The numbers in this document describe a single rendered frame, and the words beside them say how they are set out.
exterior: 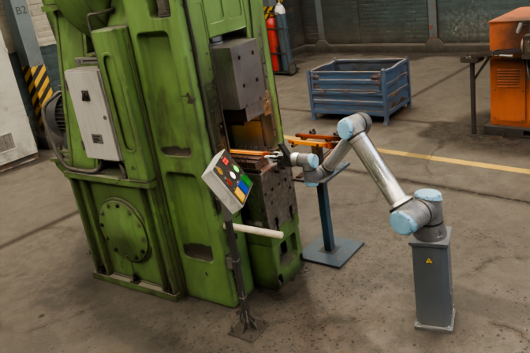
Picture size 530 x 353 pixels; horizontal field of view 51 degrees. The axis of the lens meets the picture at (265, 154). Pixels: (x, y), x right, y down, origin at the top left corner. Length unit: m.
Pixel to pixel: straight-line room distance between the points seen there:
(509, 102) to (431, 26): 5.02
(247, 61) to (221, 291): 1.60
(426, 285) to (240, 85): 1.65
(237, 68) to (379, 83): 3.89
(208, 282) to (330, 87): 4.18
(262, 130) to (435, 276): 1.56
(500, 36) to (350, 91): 2.02
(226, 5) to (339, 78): 3.95
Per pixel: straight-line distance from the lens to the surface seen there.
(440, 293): 3.49
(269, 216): 3.79
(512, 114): 6.62
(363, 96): 7.35
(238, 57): 3.52
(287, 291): 4.08
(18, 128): 8.52
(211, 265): 3.91
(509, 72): 6.49
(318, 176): 3.62
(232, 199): 3.12
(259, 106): 3.70
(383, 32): 11.95
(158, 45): 3.56
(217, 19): 3.61
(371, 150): 3.15
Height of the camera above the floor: 2.26
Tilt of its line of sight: 20 degrees down
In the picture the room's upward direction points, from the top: 9 degrees counter-clockwise
